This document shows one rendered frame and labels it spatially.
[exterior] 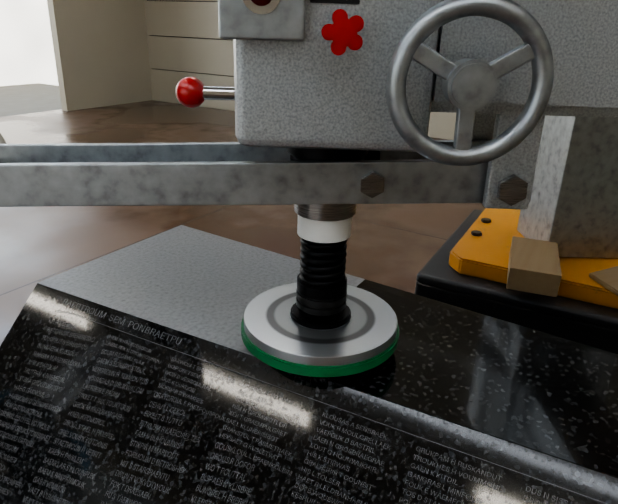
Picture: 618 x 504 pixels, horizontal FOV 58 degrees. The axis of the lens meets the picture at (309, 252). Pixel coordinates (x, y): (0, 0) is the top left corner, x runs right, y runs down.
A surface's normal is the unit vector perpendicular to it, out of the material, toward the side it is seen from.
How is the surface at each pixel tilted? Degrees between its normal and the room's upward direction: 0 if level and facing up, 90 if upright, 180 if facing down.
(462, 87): 90
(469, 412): 0
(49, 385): 45
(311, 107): 90
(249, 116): 90
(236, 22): 90
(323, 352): 0
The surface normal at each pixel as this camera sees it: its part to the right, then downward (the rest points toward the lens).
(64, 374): -0.31, -0.42
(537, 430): 0.03, -0.92
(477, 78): 0.00, 0.39
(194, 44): -0.52, 0.32
